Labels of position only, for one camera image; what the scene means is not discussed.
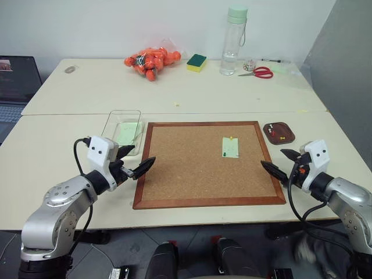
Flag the dark laptop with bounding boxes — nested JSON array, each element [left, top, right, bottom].
[[0, 55, 44, 146]]

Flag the red-handled scissors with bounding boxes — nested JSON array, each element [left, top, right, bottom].
[[237, 66, 274, 79]]

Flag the black table foot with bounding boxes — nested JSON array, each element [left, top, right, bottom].
[[73, 229, 112, 246], [263, 219, 344, 241]]

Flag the clear plastic rectangular container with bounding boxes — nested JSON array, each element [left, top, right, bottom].
[[101, 109, 145, 157]]

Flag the pale green paper note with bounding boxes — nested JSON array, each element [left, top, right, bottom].
[[221, 137, 239, 159]]

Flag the grey cloth on floor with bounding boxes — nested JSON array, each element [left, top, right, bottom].
[[293, 232, 354, 279]]

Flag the dark brown wooden tray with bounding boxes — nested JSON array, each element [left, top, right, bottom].
[[263, 121, 296, 145]]

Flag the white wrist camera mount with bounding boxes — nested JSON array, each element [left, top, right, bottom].
[[86, 135, 119, 192], [299, 139, 331, 194]]

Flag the clear plastic sheet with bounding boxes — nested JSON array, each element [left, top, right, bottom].
[[271, 62, 313, 94]]

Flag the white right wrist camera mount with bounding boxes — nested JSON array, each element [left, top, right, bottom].
[[299, 139, 331, 194]]

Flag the bag of orange toys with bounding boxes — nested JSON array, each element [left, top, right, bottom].
[[124, 38, 183, 84]]

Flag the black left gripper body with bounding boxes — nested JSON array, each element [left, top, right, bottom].
[[109, 158, 137, 187]]

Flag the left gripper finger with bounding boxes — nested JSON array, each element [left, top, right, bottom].
[[132, 156, 157, 181], [116, 145, 137, 159]]

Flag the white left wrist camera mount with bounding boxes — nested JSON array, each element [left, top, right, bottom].
[[86, 135, 119, 192]]

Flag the black box with white label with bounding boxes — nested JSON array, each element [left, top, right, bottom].
[[109, 265, 131, 279]]

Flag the wood-framed cork board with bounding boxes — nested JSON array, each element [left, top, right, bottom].
[[133, 120, 287, 210]]

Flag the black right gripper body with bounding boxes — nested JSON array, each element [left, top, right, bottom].
[[290, 152, 312, 188]]

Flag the clear bottle with green lid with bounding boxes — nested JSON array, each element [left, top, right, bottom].
[[219, 5, 249, 77]]

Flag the yellow and green sponge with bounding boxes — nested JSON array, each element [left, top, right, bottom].
[[186, 53, 208, 73]]

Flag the dark rounded shape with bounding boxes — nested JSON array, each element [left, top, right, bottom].
[[144, 240, 180, 279], [211, 235, 264, 279]]

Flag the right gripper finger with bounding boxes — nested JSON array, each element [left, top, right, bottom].
[[280, 148, 301, 164], [260, 160, 290, 185]]

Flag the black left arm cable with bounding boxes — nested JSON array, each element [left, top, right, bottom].
[[62, 136, 95, 262]]

